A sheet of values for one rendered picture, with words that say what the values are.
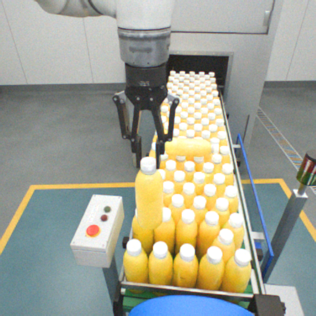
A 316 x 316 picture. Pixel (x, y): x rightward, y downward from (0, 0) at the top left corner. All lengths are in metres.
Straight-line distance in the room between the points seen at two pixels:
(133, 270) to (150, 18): 0.62
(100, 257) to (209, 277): 0.31
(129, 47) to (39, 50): 4.43
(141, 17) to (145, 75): 0.09
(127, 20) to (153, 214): 0.44
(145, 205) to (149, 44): 0.37
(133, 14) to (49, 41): 4.35
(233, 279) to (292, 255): 1.49
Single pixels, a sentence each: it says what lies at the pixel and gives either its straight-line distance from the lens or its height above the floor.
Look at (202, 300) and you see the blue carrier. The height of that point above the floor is 1.23.
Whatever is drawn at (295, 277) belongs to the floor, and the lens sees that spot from 2.15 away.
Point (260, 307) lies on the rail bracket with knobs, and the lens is 0.80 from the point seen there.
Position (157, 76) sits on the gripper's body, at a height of 1.56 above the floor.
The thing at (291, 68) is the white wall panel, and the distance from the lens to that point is 5.21.
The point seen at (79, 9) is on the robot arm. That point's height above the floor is 1.65.
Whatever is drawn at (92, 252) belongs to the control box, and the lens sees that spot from 0.77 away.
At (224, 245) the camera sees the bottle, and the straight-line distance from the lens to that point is 0.78.
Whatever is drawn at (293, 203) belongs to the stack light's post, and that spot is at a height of 1.07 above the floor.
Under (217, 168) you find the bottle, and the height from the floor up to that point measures 1.07.
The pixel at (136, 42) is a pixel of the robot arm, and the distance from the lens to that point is 0.44.
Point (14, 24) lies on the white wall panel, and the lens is 4.91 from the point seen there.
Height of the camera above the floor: 1.70
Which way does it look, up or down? 36 degrees down
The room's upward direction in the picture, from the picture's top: straight up
